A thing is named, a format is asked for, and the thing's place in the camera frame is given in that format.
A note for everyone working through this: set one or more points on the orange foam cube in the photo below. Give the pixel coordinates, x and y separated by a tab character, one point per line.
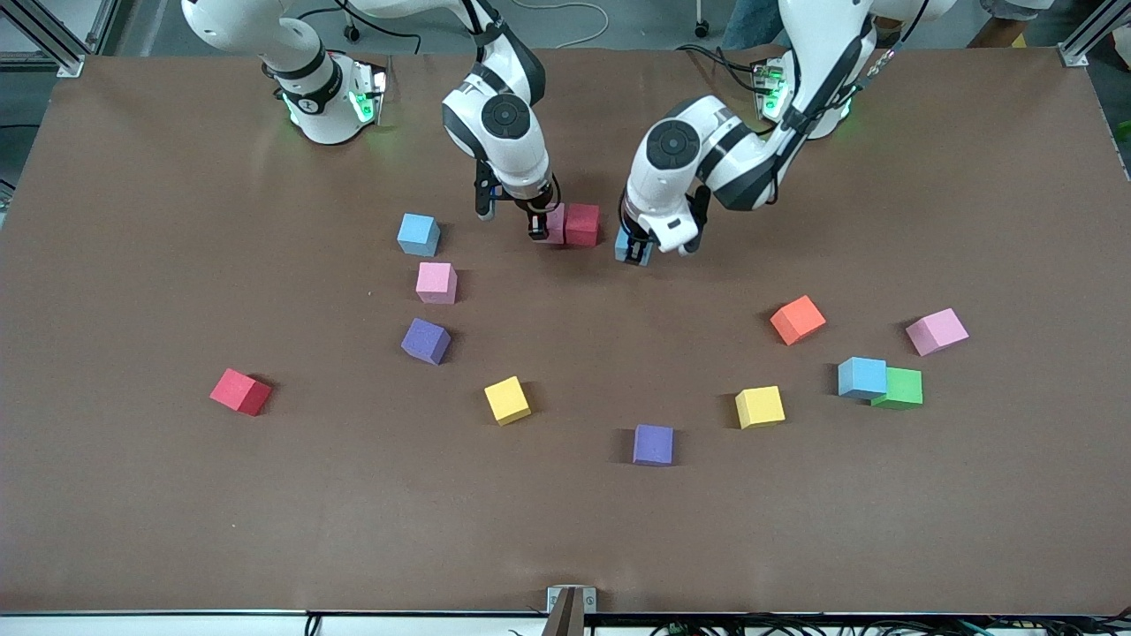
798	319

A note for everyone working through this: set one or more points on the blue foam cube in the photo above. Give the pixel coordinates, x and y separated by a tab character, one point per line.
621	250
862	378
418	234

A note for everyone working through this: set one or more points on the red foam cube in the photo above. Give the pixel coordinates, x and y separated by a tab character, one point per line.
582	225
240	391

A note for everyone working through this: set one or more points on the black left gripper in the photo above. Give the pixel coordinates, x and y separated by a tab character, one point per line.
635	240

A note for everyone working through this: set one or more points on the pink foam cube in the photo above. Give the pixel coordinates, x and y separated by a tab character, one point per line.
436	283
557	225
937	331

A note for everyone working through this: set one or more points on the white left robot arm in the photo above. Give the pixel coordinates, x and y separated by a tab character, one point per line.
680	168

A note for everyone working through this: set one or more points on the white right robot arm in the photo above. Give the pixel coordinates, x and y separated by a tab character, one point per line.
508	132

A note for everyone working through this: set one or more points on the purple foam cube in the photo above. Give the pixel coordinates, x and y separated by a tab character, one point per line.
426	341
653	444

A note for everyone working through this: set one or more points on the yellow foam cube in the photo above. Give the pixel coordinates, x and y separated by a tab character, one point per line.
760	407
507	400

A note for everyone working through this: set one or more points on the bare-legged person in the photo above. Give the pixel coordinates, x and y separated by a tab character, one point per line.
994	34

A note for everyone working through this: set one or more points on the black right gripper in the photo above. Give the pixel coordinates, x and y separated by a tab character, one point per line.
536	215

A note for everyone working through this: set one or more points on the aluminium frame profile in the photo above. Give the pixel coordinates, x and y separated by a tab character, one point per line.
71	64
1072	55

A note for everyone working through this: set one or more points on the green foam cube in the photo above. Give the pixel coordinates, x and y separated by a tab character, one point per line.
906	389

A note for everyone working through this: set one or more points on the metal table edge bracket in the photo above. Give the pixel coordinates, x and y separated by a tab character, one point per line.
570	605

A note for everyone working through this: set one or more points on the white table edge rail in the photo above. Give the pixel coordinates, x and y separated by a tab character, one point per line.
132	625

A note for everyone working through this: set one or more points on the black chair caster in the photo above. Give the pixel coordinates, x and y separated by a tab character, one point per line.
352	34

